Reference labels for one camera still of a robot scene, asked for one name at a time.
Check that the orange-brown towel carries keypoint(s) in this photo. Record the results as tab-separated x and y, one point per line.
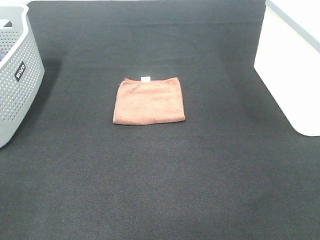
148	103

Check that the black fabric table mat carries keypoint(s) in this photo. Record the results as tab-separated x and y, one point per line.
235	169

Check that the white plastic storage bin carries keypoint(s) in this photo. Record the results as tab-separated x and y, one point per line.
288	60

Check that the grey perforated laundry basket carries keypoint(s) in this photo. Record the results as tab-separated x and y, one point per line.
21	69

